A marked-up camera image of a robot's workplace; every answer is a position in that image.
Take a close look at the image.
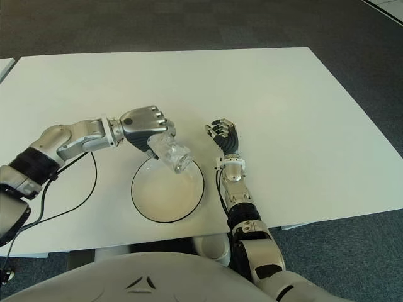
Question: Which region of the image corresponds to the clear water bottle blue cap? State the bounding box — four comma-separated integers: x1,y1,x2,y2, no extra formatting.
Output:
147,133,193,175

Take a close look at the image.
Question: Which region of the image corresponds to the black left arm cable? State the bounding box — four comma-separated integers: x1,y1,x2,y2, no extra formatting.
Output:
0,150,98,286

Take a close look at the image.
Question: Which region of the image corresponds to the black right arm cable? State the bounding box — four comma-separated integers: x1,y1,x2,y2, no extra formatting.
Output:
214,165,234,228

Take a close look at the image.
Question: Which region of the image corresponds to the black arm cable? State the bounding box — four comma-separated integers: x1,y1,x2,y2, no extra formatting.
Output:
0,150,98,286
214,165,234,228

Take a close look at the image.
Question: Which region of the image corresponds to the grey robot torso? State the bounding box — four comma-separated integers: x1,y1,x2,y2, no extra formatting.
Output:
0,250,403,302

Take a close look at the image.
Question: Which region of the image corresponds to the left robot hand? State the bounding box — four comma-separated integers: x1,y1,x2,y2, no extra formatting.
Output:
118,104,178,159

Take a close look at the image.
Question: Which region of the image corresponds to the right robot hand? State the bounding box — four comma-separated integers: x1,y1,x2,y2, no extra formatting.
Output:
204,118,241,157

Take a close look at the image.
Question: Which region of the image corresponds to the white flat board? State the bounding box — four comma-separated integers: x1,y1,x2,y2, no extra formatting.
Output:
366,0,403,17

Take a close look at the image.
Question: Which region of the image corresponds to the small black floor object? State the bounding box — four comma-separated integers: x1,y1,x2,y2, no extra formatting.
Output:
0,265,16,284

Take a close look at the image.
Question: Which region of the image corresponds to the white plate black rim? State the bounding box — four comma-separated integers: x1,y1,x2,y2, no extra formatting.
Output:
130,156,207,223

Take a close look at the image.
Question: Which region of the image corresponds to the neighbouring white table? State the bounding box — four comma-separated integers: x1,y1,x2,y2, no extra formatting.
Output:
0,57,16,84

